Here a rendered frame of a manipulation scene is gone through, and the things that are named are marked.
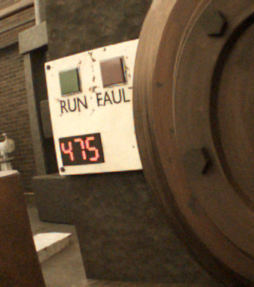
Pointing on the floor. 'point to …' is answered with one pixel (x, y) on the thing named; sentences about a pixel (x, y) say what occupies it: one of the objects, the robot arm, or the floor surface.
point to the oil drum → (8, 234)
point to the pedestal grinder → (4, 152)
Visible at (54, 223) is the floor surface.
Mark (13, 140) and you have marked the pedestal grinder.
